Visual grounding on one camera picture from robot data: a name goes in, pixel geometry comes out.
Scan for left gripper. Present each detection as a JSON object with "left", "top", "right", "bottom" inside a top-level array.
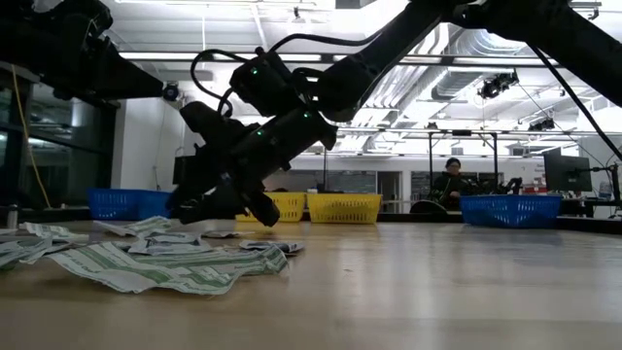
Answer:
[{"left": 0, "top": 41, "right": 165, "bottom": 103}]

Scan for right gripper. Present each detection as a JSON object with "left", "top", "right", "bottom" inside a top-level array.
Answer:
[{"left": 166, "top": 99, "right": 339, "bottom": 228}]

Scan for green striped bandage packet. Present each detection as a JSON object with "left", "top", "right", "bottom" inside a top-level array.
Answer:
[
  {"left": 135, "top": 244, "right": 292, "bottom": 278},
  {"left": 0, "top": 236, "right": 74, "bottom": 268},
  {"left": 94, "top": 216, "right": 174, "bottom": 238},
  {"left": 46, "top": 241, "right": 239, "bottom": 297},
  {"left": 18, "top": 222, "right": 91, "bottom": 243}
]

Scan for yellow plastic basket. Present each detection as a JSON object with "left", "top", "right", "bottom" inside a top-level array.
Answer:
[
  {"left": 235, "top": 191, "right": 306, "bottom": 224},
  {"left": 305, "top": 192, "right": 384, "bottom": 225}
]

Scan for black computer monitor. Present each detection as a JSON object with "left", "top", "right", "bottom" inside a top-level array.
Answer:
[
  {"left": 172, "top": 155, "right": 189, "bottom": 186},
  {"left": 542, "top": 148, "right": 594, "bottom": 193}
]

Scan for blue plastic basket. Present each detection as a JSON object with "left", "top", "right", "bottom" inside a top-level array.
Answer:
[
  {"left": 86, "top": 188, "right": 174, "bottom": 221},
  {"left": 459, "top": 193, "right": 564, "bottom": 229}
]

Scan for black office chair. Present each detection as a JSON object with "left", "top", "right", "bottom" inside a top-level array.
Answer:
[{"left": 409, "top": 198, "right": 448, "bottom": 215}]

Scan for person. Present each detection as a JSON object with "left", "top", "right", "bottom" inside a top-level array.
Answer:
[{"left": 430, "top": 157, "right": 480, "bottom": 211}]

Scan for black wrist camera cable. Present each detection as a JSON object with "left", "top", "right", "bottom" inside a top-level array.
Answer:
[{"left": 189, "top": 47, "right": 255, "bottom": 119}]

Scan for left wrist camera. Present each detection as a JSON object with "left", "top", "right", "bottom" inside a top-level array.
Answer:
[{"left": 60, "top": 0, "right": 114, "bottom": 53}]

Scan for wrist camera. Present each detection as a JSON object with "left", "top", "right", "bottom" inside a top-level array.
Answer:
[
  {"left": 228, "top": 47, "right": 305, "bottom": 118},
  {"left": 60, "top": 0, "right": 114, "bottom": 53}
]

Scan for yellow hanging cable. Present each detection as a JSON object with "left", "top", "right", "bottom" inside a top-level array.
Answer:
[{"left": 10, "top": 65, "right": 52, "bottom": 209}]

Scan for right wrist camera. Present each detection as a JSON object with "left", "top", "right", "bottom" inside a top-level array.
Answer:
[{"left": 228, "top": 47, "right": 305, "bottom": 118}]

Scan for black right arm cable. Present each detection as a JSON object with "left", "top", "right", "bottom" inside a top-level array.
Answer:
[{"left": 528, "top": 44, "right": 622, "bottom": 162}]

